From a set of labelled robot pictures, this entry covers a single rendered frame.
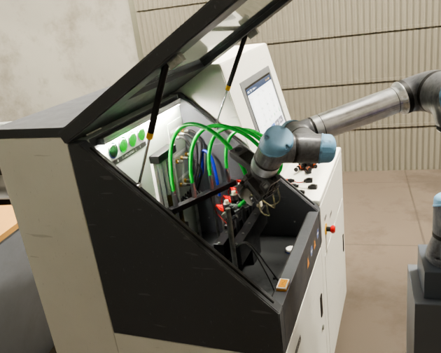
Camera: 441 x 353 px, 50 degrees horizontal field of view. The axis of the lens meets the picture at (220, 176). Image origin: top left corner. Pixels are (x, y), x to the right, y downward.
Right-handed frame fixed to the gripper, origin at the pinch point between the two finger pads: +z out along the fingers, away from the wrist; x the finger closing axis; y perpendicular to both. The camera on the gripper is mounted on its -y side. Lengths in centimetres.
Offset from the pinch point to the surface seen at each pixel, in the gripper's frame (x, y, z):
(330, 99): 239, -90, 227
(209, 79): 28, -52, 20
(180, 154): 7, -38, 40
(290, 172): 54, -12, 63
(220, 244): -6.6, 3.6, 28.7
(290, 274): 0.2, 27.2, 12.6
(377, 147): 256, -28, 245
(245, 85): 46, -48, 31
